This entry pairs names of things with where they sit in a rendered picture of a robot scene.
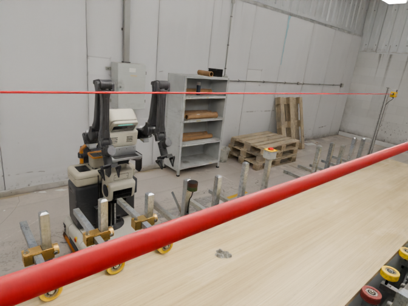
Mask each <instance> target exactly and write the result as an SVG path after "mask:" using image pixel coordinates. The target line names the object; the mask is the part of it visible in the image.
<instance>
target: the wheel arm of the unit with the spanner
mask: <svg viewBox="0 0 408 306"><path fill-rule="evenodd" d="M154 209H155V210H156V211H157V212H158V213H160V214H161V215H162V216H163V217H164V218H165V219H167V220H168V221H170V220H173V219H176V218H175V217H174V216H173V215H172V214H170V213H169V212H167V210H165V209H164V208H163V207H161V206H160V205H159V204H158V203H157V202H155V201H154Z"/></svg>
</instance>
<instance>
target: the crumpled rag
mask: <svg viewBox="0 0 408 306"><path fill-rule="evenodd" d="M215 256H217V257H220V258H222V259H223V258H226V259H227V258H232V254H231V253H229V252H228V251H224V250H222V249H218V250H216V254H215Z"/></svg>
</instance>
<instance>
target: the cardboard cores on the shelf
mask: <svg viewBox="0 0 408 306"><path fill-rule="evenodd" d="M186 92H196V89H187V88H186ZM200 92H212V89H200ZM217 117H218V113H217V112H212V111H211V110H185V114H184V118H186V120H190V119H202V118H217ZM212 137H213V135H212V134H208V132H207V131H202V132H189V133H183V138H182V141H191V140H199V139H204V138H212Z"/></svg>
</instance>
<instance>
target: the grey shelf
mask: <svg viewBox="0 0 408 306"><path fill-rule="evenodd" d="M229 81H230V79H229V78H225V77H216V76H212V77H210V76H203V75H197V74H185V73H168V82H170V92H186V88H187V89H196V88H197V82H200V83H201V89H212V92H228V87H229ZM227 82H228V83H227ZM226 87H227V88H226ZM227 96H228V94H200V95H196V94H168V93H167V99H166V120H165V132H166V137H169V138H170V140H171V141H172V145H171V146H169V147H167V152H168V154H172V156H175V160H174V167H172V165H171V162H170V161H169V158H165V159H163V168H165V165H167V166H169V167H170V168H172V169H174V170H175V171H177V175H176V176H177V177H179V176H180V170H182V169H186V168H192V167H197V166H203V165H208V164H211V163H217V162H218V164H217V166H216V167H217V168H219V161H220V152H221V146H222V136H223V127H224V121H225V112H226V102H227ZM207 102H208V103H207ZM209 107H210V108H209ZM224 107H225V108H224ZM206 108H207V109H206ZM196 110H208V111H212V112H217V113H218V117H217V118H202V119H190V120H186V118H184V114H185V111H196ZM222 122H223V123H222ZM207 130H208V131H207ZM202 131H207V132H208V134H212V138H204V139H199V140H191V141H182V138H183V133H189V132H202ZM219 147H220V148H219ZM204 153H205V154H204Z"/></svg>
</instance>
